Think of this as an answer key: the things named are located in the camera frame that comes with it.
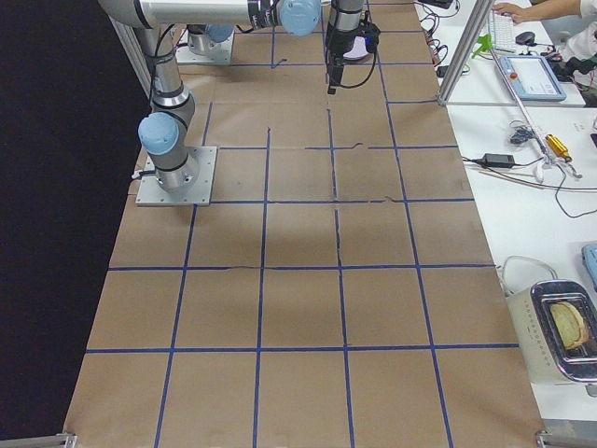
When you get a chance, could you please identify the aluminium frame post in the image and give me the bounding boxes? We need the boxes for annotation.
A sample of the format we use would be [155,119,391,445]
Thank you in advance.
[437,0,493,105]

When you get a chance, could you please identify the blue teach pendant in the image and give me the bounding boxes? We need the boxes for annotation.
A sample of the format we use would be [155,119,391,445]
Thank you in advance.
[497,55,567,102]

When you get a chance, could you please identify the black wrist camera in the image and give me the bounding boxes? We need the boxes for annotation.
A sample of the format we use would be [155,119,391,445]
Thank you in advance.
[358,21,381,54]

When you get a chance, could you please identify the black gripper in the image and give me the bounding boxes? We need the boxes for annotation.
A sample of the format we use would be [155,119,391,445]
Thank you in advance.
[325,27,355,95]

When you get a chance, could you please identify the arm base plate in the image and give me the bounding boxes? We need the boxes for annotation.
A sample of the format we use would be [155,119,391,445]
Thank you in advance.
[135,147,218,206]
[175,28,234,65]

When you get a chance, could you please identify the green clip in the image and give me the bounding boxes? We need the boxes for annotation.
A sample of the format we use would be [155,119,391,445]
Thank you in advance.
[471,34,493,59]

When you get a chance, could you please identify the wooden chopsticks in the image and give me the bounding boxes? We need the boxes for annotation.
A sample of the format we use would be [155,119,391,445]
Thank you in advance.
[473,169,547,189]

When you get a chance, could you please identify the white keyboard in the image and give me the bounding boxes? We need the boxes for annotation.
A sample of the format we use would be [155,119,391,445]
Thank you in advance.
[487,11,517,53]

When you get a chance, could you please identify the toast slice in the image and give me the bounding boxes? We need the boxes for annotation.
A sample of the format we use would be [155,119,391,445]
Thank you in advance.
[549,301,589,349]

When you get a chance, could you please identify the yellow tool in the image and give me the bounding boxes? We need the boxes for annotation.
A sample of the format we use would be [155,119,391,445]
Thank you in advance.
[545,134,572,162]

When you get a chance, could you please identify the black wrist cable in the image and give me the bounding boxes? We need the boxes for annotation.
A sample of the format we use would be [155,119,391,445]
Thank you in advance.
[336,46,378,90]

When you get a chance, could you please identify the lavender plate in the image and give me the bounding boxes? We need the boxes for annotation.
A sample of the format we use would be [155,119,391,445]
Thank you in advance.
[343,36,369,62]

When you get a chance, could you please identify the black power adapter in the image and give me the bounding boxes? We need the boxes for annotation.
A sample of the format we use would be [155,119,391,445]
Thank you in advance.
[480,153,516,169]

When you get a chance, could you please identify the person hand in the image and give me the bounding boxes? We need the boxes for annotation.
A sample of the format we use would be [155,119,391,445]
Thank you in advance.
[492,2,528,24]

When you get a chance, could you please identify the black computer mouse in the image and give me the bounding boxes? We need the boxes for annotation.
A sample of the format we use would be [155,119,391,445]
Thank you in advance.
[515,31,536,47]

